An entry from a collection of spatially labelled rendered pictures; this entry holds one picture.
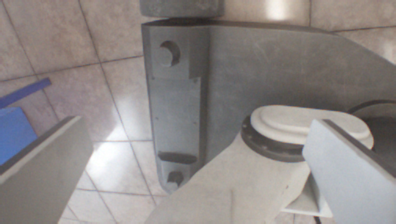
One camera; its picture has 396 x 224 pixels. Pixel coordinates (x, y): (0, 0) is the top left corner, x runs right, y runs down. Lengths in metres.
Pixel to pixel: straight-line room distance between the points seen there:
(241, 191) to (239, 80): 0.26
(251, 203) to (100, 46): 0.66
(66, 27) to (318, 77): 0.77
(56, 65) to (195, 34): 0.63
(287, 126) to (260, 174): 0.09
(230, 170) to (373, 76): 0.37
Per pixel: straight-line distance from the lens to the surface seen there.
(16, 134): 1.21
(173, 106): 0.50
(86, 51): 0.82
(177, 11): 0.43
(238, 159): 0.34
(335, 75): 0.51
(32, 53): 1.01
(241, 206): 0.28
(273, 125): 0.35
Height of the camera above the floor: 0.61
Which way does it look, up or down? 59 degrees down
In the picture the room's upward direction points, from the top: 157 degrees counter-clockwise
